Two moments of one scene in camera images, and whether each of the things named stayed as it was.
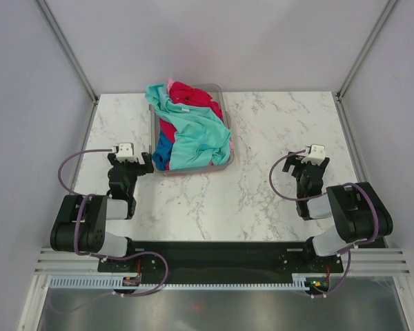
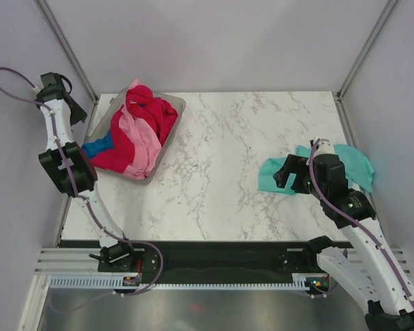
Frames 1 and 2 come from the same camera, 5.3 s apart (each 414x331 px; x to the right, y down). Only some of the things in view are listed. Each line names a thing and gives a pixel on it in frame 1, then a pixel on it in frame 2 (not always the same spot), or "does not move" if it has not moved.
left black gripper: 114,161 → 80,114
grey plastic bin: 204,170 → 101,129
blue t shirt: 162,152 → 94,147
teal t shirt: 202,138 → 359,171
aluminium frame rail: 356,261 does not move
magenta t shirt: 183,93 → 143,105
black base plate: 223,263 does not move
